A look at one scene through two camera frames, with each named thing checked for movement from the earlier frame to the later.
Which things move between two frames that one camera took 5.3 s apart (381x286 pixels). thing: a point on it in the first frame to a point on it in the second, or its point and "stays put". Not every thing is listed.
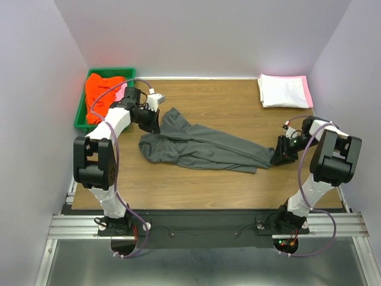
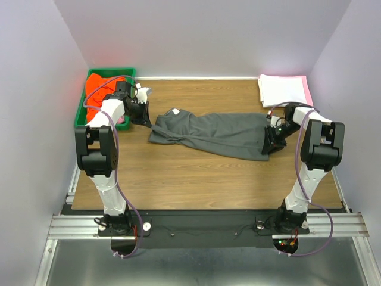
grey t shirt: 198,146 to 239,134
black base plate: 172,229 stays put
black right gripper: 283,155 to 268,146
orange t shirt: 96,84 stays put
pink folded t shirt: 307,90 stays put
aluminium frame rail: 349,224 stays put
